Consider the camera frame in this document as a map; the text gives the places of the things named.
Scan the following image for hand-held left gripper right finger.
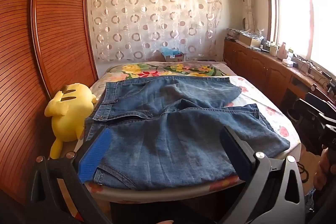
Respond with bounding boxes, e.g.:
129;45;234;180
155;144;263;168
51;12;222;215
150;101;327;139
213;125;306;224

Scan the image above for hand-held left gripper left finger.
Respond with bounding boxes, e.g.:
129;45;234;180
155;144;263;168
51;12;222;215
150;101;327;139
26;128;113;224

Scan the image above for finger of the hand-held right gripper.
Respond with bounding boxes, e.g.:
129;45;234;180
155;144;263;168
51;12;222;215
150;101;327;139
293;98;326;155
305;92;336;112

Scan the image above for blue denim pants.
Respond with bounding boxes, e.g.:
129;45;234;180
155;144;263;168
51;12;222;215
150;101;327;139
83;75;291;191

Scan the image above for person's right hand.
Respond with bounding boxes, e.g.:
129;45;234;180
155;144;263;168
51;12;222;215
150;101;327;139
313;147;336;191

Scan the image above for yellow plush toy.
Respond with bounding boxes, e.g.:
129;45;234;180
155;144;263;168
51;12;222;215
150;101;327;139
44;82;97;159

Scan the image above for pink bottle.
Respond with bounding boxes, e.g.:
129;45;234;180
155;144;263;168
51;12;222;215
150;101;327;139
278;42;288;60

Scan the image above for wooden cabinet row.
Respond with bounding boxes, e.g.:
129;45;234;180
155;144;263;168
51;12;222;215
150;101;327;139
223;38;336;109

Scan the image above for window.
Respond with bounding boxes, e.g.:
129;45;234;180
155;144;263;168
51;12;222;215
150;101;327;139
264;0;336;75

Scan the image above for flat cardboard box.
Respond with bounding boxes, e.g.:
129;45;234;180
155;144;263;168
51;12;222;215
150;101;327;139
240;32;261;48

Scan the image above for floral blanket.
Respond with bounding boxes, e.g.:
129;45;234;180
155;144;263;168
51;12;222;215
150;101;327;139
105;60;229;81

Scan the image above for cardboard box with blue bag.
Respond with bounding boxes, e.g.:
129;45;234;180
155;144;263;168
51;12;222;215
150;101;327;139
161;47;187;62

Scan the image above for lace curtain with circles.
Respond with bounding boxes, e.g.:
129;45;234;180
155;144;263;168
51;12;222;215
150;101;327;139
87;0;223;62

